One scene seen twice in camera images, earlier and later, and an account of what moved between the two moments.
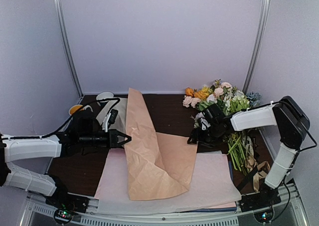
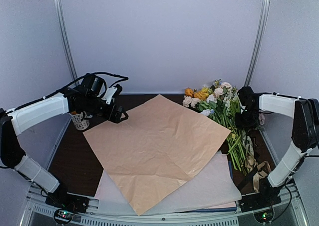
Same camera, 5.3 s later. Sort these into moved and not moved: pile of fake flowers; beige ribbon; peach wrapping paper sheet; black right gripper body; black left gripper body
Moved: peach wrapping paper sheet; black left gripper body; black right gripper body
Not moved: pile of fake flowers; beige ribbon
